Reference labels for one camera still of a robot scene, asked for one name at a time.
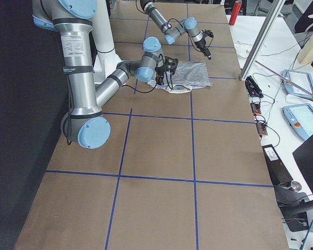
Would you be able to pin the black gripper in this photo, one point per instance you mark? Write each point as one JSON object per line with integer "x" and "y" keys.
{"x": 202, "y": 46}
{"x": 160, "y": 72}

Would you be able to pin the navy white striped polo shirt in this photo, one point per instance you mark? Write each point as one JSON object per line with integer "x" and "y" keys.
{"x": 189, "y": 75}

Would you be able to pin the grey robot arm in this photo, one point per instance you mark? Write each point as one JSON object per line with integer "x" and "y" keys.
{"x": 174, "y": 29}
{"x": 84, "y": 123}

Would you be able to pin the red cylinder bottle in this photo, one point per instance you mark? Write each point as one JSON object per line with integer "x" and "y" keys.
{"x": 235, "y": 11}

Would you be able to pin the orange black usb hub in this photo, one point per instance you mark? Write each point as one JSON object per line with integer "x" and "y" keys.
{"x": 261, "y": 123}

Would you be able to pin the far blue teach pendant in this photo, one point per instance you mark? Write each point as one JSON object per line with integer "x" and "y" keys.
{"x": 302, "y": 79}

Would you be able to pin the blue teach pendant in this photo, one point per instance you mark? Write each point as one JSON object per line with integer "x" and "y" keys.
{"x": 300, "y": 118}
{"x": 302, "y": 79}

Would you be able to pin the near blue teach pendant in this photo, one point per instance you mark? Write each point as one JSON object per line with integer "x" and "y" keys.
{"x": 300, "y": 118}

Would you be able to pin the metal grabber stick green tip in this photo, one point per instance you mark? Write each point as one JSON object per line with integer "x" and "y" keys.
{"x": 287, "y": 80}

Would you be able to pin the black flat box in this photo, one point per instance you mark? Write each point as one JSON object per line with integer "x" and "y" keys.
{"x": 277, "y": 170}

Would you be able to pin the black monitor stand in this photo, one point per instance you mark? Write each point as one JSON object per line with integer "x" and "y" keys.
{"x": 296, "y": 208}

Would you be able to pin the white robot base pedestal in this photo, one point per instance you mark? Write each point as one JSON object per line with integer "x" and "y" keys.
{"x": 107, "y": 59}

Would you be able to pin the aluminium frame post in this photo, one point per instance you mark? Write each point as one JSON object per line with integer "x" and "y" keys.
{"x": 264, "y": 31}

